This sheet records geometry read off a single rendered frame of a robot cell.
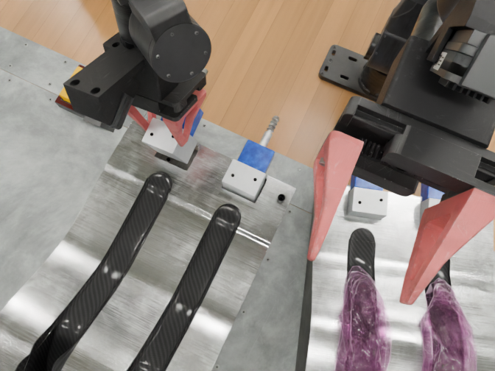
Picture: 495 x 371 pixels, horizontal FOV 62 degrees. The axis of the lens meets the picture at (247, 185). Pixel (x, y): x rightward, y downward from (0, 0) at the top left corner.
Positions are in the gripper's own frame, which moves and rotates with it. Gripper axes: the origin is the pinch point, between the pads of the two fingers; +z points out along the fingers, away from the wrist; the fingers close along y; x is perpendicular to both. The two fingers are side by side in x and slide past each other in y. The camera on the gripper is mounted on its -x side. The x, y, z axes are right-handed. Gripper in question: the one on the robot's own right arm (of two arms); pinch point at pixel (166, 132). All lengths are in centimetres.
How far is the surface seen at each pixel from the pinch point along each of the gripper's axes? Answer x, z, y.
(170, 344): -19.9, 14.5, 11.8
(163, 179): -2.7, 6.9, 0.1
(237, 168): 1.7, 3.8, 9.8
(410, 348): -5.9, 15.3, 38.8
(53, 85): 5.9, 6.7, -29.0
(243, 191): -0.4, 5.1, 11.8
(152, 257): -11.9, 11.6, 3.8
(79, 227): -13.4, 9.9, -7.1
